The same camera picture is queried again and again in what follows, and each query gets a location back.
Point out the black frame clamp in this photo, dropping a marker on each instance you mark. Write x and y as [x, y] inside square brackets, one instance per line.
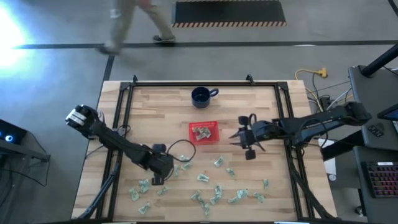
[249, 78]
[135, 78]

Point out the person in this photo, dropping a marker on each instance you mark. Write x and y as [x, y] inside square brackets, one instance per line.
[124, 18]

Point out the black desk leg bar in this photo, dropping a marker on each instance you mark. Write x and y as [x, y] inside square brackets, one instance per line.
[339, 149]

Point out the red slotted plastic basket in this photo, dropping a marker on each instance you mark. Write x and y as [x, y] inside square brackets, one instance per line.
[214, 137]

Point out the small black controller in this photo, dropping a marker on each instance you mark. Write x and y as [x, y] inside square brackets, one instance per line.
[376, 130]

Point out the black pole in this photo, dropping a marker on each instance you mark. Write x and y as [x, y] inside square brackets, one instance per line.
[379, 62]

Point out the white paper sheet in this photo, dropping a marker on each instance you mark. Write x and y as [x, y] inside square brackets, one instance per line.
[330, 165]

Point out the black box with blue light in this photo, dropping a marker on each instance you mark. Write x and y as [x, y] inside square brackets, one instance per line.
[12, 130]

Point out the black keyboard desk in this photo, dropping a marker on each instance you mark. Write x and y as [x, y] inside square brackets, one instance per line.
[373, 211]

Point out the dark grey cart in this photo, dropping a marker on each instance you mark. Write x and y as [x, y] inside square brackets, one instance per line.
[28, 158]

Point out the dark blue mug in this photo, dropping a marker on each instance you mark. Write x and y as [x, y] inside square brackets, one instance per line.
[200, 98]

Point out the black hazard-striped floor mat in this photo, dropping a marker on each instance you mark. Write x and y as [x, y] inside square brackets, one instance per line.
[228, 11]

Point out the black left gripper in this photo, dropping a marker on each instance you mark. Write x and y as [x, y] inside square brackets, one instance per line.
[160, 165]

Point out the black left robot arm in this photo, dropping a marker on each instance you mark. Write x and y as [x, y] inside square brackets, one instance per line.
[115, 140]

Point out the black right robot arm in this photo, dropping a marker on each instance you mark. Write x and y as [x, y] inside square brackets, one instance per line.
[320, 121]

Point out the black backlit keyboard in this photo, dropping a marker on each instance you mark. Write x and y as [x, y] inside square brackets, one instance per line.
[384, 182]

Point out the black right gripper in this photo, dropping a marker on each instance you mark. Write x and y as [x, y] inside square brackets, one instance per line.
[261, 132]

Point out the black monitor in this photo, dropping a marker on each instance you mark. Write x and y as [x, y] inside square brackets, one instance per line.
[390, 114]

